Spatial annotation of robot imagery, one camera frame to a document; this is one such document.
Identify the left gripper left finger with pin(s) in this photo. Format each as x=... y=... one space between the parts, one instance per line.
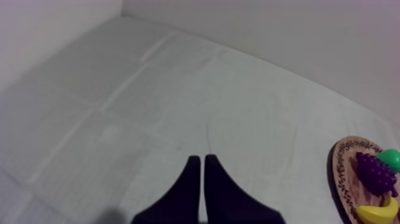
x=182 y=197

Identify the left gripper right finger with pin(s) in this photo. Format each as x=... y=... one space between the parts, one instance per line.
x=228 y=200

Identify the round wooden board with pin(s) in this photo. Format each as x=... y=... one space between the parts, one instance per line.
x=347 y=175

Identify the green toy pear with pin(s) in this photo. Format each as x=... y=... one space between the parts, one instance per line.
x=390 y=158

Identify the yellow toy banana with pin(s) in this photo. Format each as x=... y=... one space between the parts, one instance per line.
x=376 y=212

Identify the purple toy grapes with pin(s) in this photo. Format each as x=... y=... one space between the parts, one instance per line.
x=375 y=175

